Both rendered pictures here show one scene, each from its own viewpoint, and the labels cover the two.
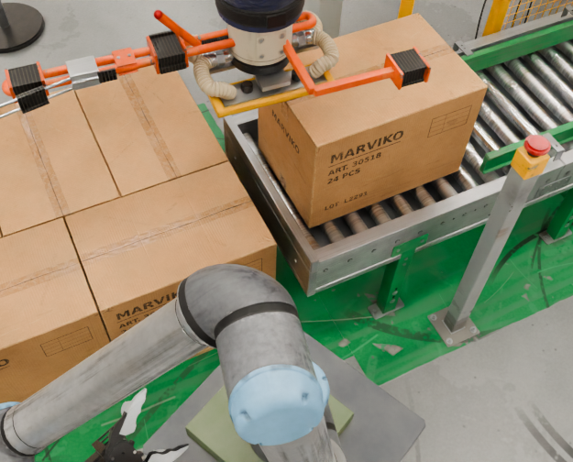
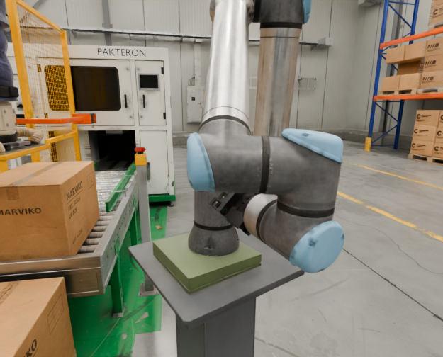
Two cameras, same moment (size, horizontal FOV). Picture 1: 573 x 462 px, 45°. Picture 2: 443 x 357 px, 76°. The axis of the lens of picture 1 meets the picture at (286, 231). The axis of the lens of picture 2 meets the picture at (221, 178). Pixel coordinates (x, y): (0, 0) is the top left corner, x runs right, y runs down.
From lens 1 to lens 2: 145 cm
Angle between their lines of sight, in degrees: 68
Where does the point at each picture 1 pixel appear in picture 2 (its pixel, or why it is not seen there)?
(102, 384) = (242, 42)
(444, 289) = (129, 286)
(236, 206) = (10, 288)
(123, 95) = not seen: outside the picture
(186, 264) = (18, 325)
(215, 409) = (184, 264)
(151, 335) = (235, 8)
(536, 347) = not seen: hidden behind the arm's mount
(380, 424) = not seen: hidden behind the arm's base
